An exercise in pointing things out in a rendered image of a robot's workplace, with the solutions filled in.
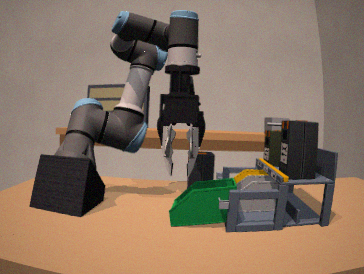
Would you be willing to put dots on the yellow open bin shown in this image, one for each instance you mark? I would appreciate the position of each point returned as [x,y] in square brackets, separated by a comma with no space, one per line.
[244,173]

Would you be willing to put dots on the green bin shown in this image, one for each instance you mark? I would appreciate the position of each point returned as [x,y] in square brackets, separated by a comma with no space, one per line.
[198,207]

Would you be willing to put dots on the orange curved bar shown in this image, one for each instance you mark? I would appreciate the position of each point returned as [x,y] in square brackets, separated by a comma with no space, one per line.
[285,178]

